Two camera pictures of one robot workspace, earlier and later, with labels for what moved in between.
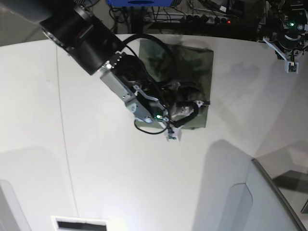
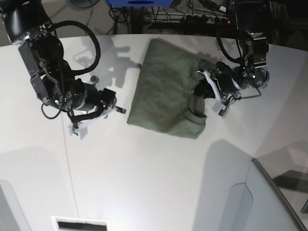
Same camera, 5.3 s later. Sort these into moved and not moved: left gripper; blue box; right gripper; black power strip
Moved: right gripper; left gripper
Not moved: blue box; black power strip
